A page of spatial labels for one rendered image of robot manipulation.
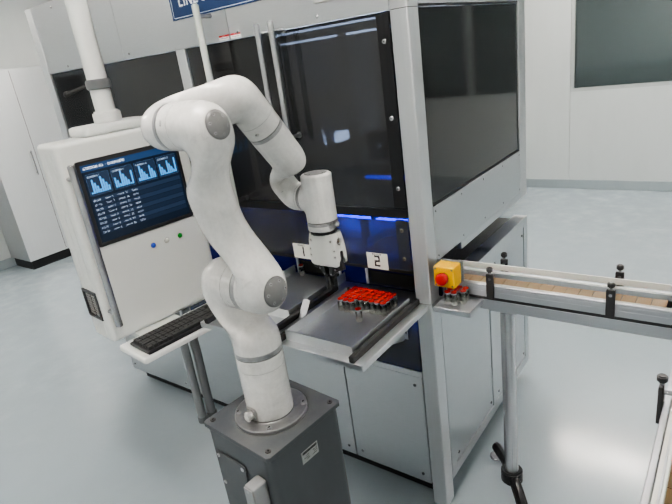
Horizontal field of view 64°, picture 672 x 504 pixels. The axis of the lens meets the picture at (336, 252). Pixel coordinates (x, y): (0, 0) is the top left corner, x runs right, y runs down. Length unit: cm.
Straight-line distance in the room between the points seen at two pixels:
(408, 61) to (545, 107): 476
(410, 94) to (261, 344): 84
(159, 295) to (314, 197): 102
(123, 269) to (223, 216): 103
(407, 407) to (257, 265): 110
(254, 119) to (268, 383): 63
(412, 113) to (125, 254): 117
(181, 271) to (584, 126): 485
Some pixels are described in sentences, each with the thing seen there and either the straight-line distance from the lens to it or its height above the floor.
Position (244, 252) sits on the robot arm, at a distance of 119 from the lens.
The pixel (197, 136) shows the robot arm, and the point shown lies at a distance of 107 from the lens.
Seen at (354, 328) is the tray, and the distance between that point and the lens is 173.
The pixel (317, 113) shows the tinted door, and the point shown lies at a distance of 185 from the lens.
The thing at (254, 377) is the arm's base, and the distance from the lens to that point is 134.
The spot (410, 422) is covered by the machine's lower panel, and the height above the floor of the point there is 36.
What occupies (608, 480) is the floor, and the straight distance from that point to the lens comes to 253.
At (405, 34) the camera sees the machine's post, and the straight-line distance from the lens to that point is 164.
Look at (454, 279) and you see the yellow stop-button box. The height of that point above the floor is 99.
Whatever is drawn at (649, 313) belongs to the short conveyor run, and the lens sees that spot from 174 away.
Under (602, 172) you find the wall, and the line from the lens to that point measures 632.
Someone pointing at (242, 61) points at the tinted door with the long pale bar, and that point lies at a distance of 205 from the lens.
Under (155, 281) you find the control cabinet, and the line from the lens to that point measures 223.
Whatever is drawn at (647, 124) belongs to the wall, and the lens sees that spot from 617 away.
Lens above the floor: 170
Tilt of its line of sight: 20 degrees down
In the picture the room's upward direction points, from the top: 8 degrees counter-clockwise
